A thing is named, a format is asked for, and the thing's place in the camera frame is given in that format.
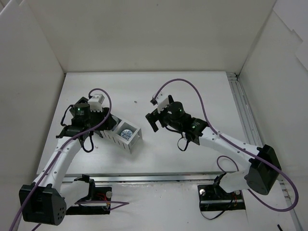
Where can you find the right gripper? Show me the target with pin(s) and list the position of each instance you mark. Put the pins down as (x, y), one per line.
(152, 118)

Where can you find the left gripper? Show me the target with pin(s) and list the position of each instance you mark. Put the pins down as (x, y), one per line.
(109, 121)

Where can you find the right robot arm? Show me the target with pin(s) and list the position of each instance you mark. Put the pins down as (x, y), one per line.
(259, 163)

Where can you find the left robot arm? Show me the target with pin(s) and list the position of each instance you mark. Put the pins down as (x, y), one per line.
(44, 201)

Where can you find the white slotted desk organizer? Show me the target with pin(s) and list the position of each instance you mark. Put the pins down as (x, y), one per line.
(115, 138)

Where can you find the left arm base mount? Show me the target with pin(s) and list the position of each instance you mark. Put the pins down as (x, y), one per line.
(95, 203)

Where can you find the aluminium rail right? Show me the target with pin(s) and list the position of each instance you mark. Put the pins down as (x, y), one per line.
(250, 127)

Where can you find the aluminium rail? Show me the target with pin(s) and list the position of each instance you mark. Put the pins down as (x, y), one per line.
(161, 177)
(250, 127)

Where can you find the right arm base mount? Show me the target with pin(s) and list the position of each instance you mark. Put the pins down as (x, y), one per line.
(214, 201)

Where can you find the aluminium rail front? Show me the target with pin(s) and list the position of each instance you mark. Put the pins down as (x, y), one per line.
(161, 177)

